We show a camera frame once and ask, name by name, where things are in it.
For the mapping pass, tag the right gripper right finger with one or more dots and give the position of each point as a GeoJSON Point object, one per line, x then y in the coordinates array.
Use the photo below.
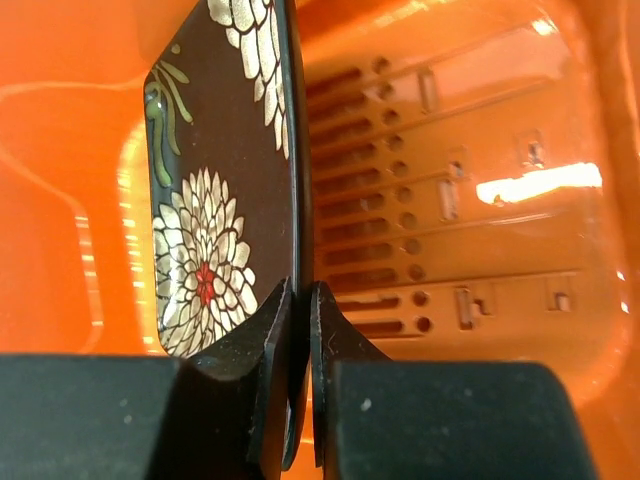
{"type": "Point", "coordinates": [376, 418]}

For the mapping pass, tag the dark chrysanthemum square plate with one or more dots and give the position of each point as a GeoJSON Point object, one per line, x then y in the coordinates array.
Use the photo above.
{"type": "Point", "coordinates": [229, 168]}

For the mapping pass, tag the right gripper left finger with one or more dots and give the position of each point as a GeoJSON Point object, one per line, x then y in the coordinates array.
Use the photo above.
{"type": "Point", "coordinates": [150, 415]}

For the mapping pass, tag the orange plastic bin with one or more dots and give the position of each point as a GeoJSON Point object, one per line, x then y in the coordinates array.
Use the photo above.
{"type": "Point", "coordinates": [474, 188]}

